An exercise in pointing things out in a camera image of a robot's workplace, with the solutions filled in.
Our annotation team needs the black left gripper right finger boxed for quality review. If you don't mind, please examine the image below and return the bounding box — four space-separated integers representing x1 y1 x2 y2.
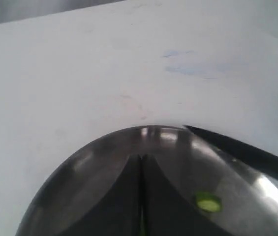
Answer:
141 155 231 236

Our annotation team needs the round stainless steel plate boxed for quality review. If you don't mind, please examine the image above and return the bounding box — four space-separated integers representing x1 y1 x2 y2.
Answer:
17 125 278 236

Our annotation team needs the black handled kitchen knife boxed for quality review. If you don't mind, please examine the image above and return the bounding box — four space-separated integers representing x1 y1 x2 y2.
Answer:
185 125 278 180

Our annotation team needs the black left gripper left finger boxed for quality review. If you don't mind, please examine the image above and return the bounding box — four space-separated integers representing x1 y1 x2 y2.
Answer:
52 154 142 236

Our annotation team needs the green cucumber slice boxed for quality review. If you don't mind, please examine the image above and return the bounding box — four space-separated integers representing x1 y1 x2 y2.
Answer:
194 192 222 212

